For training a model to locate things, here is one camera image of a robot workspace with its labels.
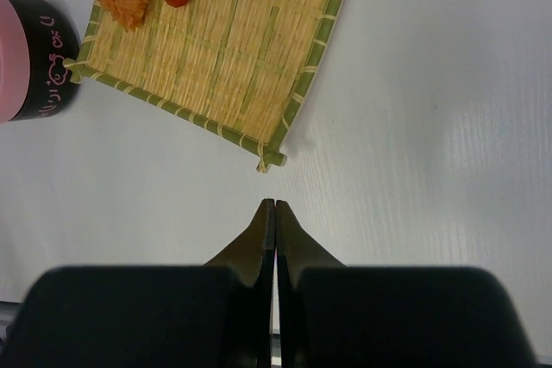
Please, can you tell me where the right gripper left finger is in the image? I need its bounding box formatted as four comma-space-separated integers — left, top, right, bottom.
205, 199, 276, 367

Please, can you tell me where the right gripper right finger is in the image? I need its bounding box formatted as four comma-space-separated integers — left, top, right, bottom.
275, 200, 343, 367

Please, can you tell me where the pink round lid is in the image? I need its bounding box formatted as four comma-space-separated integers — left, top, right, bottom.
0, 0, 30, 123

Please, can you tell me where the round metal lunch box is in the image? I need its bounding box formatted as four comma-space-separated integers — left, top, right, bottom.
9, 0, 79, 122

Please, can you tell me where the bamboo mat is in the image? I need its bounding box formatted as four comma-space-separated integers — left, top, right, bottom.
64, 0, 344, 172

